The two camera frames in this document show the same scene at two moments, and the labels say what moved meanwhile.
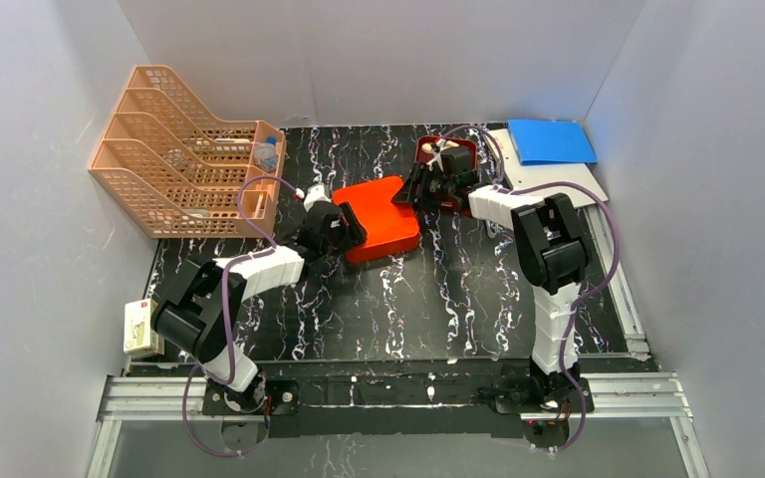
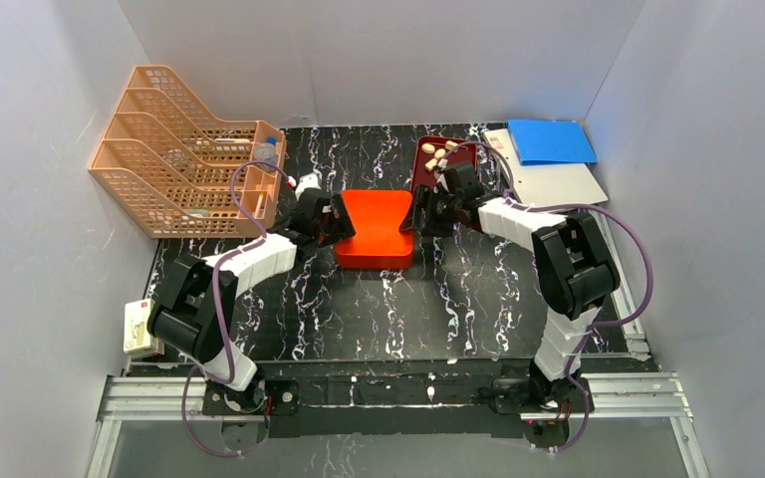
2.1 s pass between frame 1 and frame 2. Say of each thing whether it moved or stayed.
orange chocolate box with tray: moved
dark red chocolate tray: stayed
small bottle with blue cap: stayed
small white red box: stayed
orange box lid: moved
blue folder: stayed
